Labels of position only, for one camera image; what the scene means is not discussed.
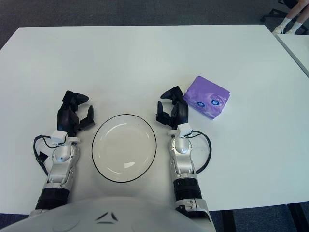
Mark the black table leg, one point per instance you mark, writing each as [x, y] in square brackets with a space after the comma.
[228, 221]
[293, 217]

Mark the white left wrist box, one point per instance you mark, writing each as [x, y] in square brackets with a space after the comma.
[59, 136]

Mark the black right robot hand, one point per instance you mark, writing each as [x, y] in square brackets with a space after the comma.
[181, 113]

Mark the black office chair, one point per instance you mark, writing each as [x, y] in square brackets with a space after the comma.
[272, 10]

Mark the purple tissue paper pack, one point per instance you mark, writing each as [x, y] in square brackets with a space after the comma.
[207, 91]

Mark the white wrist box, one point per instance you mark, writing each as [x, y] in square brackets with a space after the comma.
[59, 136]
[184, 129]

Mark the white side table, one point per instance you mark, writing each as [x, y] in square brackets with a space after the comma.
[299, 48]

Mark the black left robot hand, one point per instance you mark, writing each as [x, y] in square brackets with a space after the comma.
[67, 118]

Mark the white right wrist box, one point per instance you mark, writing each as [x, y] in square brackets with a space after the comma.
[184, 129]

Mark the white plate with black rim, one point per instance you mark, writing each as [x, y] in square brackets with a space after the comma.
[123, 147]

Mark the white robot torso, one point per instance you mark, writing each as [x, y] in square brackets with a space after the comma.
[84, 212]

